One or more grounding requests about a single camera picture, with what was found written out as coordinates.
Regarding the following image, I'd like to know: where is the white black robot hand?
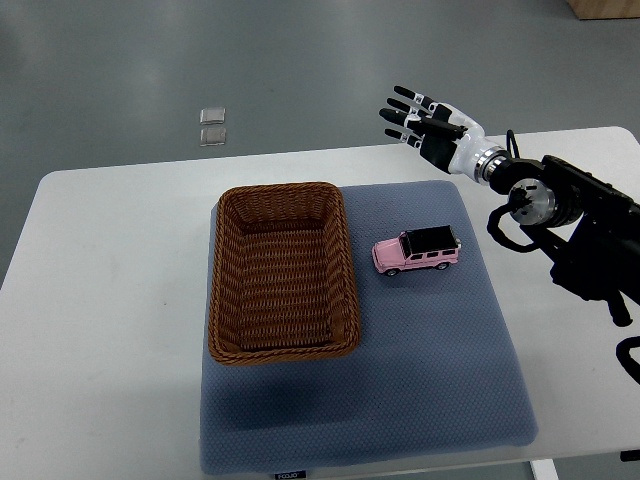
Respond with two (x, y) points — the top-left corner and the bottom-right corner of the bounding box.
(379, 85), (507, 183)

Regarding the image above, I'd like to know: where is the pink toy car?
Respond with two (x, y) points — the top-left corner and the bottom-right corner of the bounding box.
(371, 225), (461, 276)

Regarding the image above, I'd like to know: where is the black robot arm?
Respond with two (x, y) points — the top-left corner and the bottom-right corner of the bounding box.
(482, 155), (639, 327)

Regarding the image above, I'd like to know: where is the brown wicker basket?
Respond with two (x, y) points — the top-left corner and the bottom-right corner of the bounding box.
(208, 182), (361, 366)

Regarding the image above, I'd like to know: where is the wooden furniture corner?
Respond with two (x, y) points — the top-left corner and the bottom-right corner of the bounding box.
(567, 0), (640, 20)

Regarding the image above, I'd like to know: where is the blue grey cushion mat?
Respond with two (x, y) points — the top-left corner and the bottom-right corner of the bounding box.
(200, 181), (538, 475)

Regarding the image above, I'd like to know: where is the upper silver floor plate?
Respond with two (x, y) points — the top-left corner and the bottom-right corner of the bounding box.
(199, 106), (226, 125)

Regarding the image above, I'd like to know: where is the white table leg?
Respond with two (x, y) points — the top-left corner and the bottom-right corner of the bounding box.
(530, 459), (559, 480)

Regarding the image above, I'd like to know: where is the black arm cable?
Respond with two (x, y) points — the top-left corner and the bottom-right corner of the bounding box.
(486, 129), (541, 253)

